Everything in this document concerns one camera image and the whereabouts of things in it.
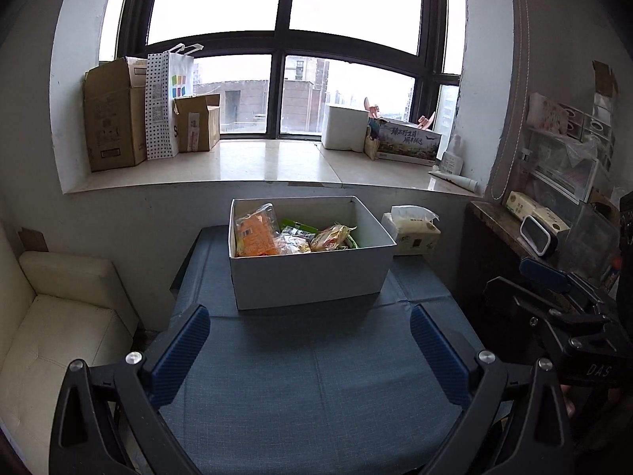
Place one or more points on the white foam box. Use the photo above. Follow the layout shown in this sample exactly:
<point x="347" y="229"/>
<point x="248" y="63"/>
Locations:
<point x="343" y="126"/>

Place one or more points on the small brown paper box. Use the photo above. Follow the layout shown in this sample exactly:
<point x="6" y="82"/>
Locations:
<point x="371" y="146"/>

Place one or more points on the landscape printed carton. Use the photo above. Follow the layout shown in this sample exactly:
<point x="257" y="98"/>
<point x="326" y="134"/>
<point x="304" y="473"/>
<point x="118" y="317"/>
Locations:
<point x="408" y="141"/>

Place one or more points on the pink toy figure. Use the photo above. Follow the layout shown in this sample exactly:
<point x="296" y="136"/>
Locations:
<point x="372" y="109"/>
<point x="425" y="121"/>

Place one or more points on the large brown cardboard box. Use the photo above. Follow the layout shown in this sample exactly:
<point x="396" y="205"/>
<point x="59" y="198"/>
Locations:
<point x="111" y="116"/>

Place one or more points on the clear plastic snack packet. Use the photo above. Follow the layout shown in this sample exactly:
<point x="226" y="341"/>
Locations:
<point x="292" y="245"/>

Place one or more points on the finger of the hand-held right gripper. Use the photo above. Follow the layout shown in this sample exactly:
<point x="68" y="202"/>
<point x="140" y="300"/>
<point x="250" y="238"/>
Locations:
<point x="544" y="273"/>
<point x="519" y="302"/>

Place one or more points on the cream green tissue pack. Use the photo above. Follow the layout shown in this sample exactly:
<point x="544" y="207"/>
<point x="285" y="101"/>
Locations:
<point x="534" y="210"/>

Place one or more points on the clear plastic box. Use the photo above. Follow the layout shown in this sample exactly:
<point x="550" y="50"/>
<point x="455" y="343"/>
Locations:
<point x="591" y="242"/>

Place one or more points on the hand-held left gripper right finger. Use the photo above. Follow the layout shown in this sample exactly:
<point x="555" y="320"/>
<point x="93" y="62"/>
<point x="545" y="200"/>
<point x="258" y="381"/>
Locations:
<point x="440" y="356"/>

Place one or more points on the dark wooden cabinet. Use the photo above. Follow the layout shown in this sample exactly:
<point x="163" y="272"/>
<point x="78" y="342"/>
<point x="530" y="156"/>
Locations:
<point x="489" y="242"/>

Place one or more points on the white plastic bottle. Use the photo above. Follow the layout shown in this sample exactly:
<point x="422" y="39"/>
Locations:
<point x="452" y="158"/>

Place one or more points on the orange snack packet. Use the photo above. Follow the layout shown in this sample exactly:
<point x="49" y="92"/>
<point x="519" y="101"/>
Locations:
<point x="254" y="237"/>

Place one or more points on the polka dot paper bag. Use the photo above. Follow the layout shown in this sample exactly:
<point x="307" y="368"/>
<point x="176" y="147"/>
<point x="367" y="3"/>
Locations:
<point x="165" y="109"/>

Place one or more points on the white cardboard box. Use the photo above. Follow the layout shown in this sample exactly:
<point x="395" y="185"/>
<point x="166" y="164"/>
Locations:
<point x="311" y="272"/>

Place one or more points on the green white snack packet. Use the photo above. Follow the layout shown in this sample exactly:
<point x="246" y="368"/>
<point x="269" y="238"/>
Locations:
<point x="296" y="230"/>

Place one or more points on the brown cardboard scrap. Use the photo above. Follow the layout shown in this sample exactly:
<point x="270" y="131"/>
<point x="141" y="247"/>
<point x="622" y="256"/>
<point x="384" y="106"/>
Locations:
<point x="33" y="240"/>

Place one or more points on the white tissue pack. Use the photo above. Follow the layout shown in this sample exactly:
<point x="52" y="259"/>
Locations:
<point x="413" y="232"/>

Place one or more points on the grey stitched leather panel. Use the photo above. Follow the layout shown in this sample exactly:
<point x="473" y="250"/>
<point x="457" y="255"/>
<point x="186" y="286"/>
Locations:
<point x="521" y="84"/>

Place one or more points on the clear plastic drawer organizer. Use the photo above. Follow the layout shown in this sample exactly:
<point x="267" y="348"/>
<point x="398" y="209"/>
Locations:
<point x="564" y="158"/>

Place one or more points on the small brown cardboard box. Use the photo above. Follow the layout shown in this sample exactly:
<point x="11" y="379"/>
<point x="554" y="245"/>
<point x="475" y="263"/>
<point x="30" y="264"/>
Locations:
<point x="197" y="124"/>

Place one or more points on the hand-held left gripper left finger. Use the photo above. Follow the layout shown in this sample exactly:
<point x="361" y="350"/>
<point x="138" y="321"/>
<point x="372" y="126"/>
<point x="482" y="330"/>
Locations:
<point x="179" y="356"/>

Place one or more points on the black window frame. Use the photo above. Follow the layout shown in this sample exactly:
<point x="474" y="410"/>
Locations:
<point x="279" y="44"/>

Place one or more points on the blue tablecloth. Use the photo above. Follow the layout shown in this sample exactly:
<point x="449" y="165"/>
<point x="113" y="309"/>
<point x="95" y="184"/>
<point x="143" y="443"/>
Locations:
<point x="316" y="386"/>

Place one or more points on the white tube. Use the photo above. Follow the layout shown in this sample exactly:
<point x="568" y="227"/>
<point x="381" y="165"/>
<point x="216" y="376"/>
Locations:
<point x="455" y="179"/>

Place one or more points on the cream leather sofa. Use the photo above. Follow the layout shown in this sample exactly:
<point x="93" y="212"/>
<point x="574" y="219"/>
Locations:
<point x="54" y="336"/>

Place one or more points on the clear bread packet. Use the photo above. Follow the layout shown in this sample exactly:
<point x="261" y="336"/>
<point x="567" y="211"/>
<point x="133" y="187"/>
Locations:
<point x="330" y="238"/>

